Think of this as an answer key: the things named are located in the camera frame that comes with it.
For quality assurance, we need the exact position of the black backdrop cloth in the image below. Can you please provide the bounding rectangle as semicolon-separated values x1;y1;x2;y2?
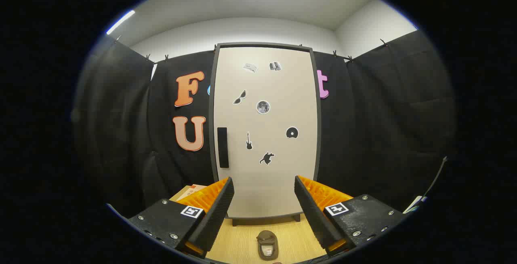
73;30;457;218

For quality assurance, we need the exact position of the brown fuzzy slipper shoe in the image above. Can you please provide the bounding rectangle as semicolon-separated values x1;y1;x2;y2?
256;230;280;261

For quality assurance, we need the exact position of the tan cardboard box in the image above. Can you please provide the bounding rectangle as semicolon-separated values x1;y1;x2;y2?
170;184;209;202

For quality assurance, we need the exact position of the dark grey shoe cabinet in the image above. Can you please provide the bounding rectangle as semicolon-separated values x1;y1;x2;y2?
208;42;323;226

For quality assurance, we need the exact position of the black door handle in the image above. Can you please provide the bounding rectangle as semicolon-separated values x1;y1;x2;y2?
217;127;229;169

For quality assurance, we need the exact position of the beige shoe cabinet door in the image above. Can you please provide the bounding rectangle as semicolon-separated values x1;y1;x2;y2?
213;46;319;219

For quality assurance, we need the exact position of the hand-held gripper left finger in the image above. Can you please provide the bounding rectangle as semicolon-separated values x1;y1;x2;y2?
128;177;235;259

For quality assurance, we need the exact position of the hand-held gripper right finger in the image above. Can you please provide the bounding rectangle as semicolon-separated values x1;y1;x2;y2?
294;175;406;256

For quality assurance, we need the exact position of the ceiling light strip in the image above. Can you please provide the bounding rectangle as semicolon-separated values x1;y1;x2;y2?
106;10;136;35

